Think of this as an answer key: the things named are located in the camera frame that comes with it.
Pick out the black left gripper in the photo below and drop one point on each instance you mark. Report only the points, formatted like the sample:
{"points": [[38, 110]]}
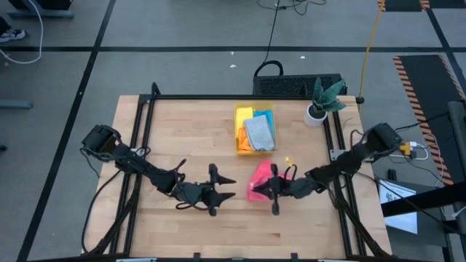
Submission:
{"points": [[196, 194]]}

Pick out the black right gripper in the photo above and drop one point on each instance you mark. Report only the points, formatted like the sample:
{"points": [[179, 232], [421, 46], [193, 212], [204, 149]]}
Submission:
{"points": [[298, 187]]}

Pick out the pink microfiber towel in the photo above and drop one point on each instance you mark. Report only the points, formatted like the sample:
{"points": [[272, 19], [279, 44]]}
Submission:
{"points": [[260, 174]]}

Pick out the yellow translucent plastic bin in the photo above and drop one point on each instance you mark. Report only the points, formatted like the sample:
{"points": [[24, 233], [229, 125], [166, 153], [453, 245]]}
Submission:
{"points": [[238, 153]]}

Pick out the orange microfiber towel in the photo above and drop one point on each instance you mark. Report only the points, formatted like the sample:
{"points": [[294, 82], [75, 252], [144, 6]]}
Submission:
{"points": [[243, 142]]}

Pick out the grey microfiber towel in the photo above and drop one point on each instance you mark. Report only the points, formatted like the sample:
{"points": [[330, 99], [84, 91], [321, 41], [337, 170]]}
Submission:
{"points": [[259, 132]]}

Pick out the blue microfiber towel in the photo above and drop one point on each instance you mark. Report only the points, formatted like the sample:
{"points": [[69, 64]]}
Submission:
{"points": [[268, 116]]}

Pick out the yellow microfiber towel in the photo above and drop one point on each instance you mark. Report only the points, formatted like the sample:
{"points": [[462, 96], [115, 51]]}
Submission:
{"points": [[243, 116]]}

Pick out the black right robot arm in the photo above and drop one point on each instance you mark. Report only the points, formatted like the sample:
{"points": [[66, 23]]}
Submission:
{"points": [[349, 158]]}

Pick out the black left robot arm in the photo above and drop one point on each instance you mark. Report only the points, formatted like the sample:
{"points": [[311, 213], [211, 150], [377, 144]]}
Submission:
{"points": [[138, 165]]}

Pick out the small yellow tag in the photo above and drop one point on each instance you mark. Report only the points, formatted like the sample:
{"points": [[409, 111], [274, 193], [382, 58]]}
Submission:
{"points": [[288, 160]]}

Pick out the white plant pot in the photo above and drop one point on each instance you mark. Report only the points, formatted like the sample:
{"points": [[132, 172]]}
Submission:
{"points": [[311, 118]]}

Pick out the green snake plant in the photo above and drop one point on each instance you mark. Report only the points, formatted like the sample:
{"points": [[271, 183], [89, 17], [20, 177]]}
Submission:
{"points": [[325, 98]]}

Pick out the white paper sheet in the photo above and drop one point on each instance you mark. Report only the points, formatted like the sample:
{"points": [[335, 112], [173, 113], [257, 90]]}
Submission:
{"points": [[398, 203]]}

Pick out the yellow power plug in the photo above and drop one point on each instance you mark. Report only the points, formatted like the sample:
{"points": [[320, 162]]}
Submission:
{"points": [[405, 147]]}

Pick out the black metal beam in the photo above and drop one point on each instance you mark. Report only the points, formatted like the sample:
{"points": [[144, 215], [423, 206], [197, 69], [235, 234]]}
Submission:
{"points": [[429, 198]]}

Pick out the black hazard-striped floor mat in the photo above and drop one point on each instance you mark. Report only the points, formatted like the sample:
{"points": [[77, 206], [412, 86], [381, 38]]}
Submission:
{"points": [[426, 102], [404, 4]]}

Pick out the grey floor foot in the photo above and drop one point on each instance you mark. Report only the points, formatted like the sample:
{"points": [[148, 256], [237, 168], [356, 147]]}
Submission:
{"points": [[14, 104]]}

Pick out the dark desk base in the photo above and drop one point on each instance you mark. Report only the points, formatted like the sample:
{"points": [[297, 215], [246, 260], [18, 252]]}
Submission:
{"points": [[40, 4]]}

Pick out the person's foot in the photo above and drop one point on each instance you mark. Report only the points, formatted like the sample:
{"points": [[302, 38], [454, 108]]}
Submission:
{"points": [[12, 34]]}

